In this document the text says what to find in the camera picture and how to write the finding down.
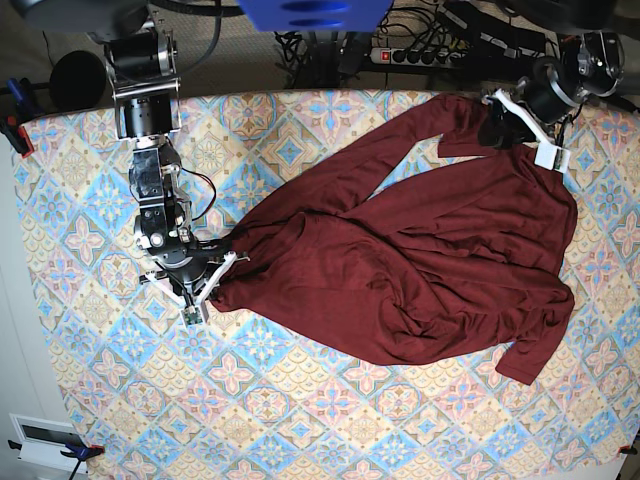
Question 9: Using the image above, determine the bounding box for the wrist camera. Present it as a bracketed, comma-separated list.
[181, 303, 209, 327]
[534, 143, 571, 174]

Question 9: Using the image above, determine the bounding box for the white wall outlet box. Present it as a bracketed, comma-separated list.
[8, 413, 83, 453]

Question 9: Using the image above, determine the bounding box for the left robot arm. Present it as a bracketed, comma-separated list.
[478, 32, 624, 149]

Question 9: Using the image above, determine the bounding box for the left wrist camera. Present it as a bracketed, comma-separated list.
[534, 143, 571, 174]

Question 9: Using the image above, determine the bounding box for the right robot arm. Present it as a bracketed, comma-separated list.
[90, 21, 226, 307]

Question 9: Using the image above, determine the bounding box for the patterned tablecloth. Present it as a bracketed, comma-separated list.
[11, 109, 639, 479]

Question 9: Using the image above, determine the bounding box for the blue clamp upper left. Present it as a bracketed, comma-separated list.
[7, 78, 36, 121]

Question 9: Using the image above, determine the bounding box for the blue orange clamp bottom left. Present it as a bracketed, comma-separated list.
[7, 440, 105, 473]

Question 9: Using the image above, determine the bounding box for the white power strip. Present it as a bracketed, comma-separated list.
[369, 47, 464, 68]

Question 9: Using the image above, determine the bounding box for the black round stool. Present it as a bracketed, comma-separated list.
[49, 50, 107, 112]

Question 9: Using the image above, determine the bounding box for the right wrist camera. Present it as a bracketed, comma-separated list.
[181, 303, 209, 327]

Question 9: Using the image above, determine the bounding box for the dark red t-shirt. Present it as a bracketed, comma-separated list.
[211, 94, 577, 384]

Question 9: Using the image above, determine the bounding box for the orange clamp bottom right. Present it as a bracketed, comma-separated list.
[618, 445, 638, 456]

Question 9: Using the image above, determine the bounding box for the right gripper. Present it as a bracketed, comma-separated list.
[149, 239, 250, 296]

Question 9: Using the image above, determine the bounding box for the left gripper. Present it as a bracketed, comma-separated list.
[477, 57, 583, 149]

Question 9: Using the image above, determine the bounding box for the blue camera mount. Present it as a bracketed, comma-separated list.
[238, 0, 392, 32]

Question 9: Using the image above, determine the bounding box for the red black clamp left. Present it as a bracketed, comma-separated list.
[0, 116, 34, 158]

